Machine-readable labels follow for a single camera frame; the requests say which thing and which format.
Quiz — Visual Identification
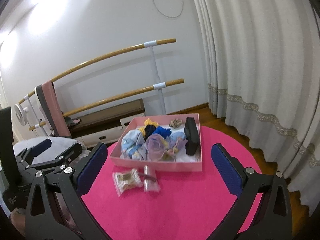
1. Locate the light blue soft ball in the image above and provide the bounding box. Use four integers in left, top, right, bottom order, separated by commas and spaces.
169, 132, 186, 145

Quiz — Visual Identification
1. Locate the pink cardboard box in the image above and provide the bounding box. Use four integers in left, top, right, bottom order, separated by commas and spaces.
110, 114, 202, 172

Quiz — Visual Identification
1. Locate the lower wooden ballet bar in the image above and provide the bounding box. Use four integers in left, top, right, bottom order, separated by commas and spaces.
29, 79, 184, 130

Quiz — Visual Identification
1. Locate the black rectangular case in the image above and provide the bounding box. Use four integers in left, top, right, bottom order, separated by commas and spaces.
184, 117, 200, 156

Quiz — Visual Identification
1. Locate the clear plastic tube bag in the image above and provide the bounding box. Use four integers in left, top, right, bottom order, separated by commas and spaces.
139, 165, 160, 193

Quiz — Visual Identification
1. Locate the light blue printed sock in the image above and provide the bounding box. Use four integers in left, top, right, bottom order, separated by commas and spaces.
121, 129, 148, 161

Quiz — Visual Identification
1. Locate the cotton swab bag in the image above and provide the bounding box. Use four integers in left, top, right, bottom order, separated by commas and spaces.
112, 168, 143, 197

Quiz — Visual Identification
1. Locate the yellow knitted cloth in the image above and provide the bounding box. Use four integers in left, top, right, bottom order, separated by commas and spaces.
138, 118, 159, 135

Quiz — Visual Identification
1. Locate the white curtain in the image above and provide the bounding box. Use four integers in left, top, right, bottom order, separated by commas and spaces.
194, 0, 319, 213

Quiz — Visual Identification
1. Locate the pink round table mat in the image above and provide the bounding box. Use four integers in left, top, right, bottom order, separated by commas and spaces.
82, 126, 259, 239

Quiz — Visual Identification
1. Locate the wooden ballet bar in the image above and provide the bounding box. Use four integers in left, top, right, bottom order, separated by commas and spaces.
17, 38, 177, 105
29, 79, 184, 130

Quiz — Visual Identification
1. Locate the pastel organza bow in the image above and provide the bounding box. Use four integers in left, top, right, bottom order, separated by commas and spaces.
145, 134, 187, 161

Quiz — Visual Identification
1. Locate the left white barre post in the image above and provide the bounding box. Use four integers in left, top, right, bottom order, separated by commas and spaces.
24, 94, 48, 136

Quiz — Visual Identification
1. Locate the white barre post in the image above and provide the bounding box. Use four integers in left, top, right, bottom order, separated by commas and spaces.
143, 41, 167, 115
24, 94, 48, 136

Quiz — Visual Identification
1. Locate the pink grey hanging towel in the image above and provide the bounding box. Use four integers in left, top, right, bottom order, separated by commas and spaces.
34, 81, 71, 138

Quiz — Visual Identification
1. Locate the low brown white cabinet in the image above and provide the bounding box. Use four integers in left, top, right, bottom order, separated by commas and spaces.
69, 99, 145, 148

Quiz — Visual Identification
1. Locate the royal blue knitted cloth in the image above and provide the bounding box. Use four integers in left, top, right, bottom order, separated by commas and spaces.
152, 126, 172, 139

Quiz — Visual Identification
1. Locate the brown patterned scrunchie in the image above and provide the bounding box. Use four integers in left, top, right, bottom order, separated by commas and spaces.
169, 118, 184, 129

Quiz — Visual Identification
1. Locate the small white fan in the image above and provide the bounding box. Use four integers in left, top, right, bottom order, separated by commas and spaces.
14, 104, 29, 126

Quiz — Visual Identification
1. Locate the upper wooden ballet bar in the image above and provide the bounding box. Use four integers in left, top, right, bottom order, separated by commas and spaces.
17, 38, 177, 105

